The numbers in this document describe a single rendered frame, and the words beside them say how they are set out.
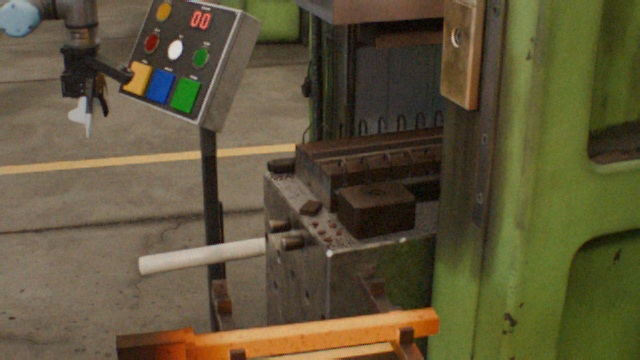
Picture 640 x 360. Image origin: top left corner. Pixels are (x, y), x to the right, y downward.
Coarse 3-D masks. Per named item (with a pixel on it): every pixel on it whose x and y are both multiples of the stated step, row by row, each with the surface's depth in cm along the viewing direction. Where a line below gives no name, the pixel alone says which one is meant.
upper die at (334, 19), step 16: (304, 0) 152; (320, 0) 144; (336, 0) 139; (352, 0) 140; (368, 0) 141; (384, 0) 142; (400, 0) 143; (416, 0) 144; (432, 0) 145; (320, 16) 145; (336, 16) 140; (352, 16) 141; (368, 16) 142; (384, 16) 143; (400, 16) 144; (416, 16) 145; (432, 16) 146
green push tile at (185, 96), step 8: (184, 80) 190; (192, 80) 189; (184, 88) 190; (192, 88) 188; (200, 88) 187; (176, 96) 191; (184, 96) 189; (192, 96) 187; (176, 104) 190; (184, 104) 188; (192, 104) 187
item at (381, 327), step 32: (320, 320) 102; (352, 320) 102; (384, 320) 102; (416, 320) 102; (128, 352) 95; (160, 352) 96; (192, 352) 95; (224, 352) 97; (256, 352) 98; (288, 352) 99
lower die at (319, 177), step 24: (312, 144) 169; (336, 144) 166; (360, 144) 166; (312, 168) 160; (336, 168) 154; (360, 168) 154; (384, 168) 155; (408, 168) 157; (312, 192) 162; (432, 192) 161
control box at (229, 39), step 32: (160, 0) 204; (192, 0) 197; (160, 32) 201; (192, 32) 194; (224, 32) 187; (256, 32) 190; (128, 64) 206; (160, 64) 198; (192, 64) 191; (224, 64) 186; (128, 96) 203; (224, 96) 189
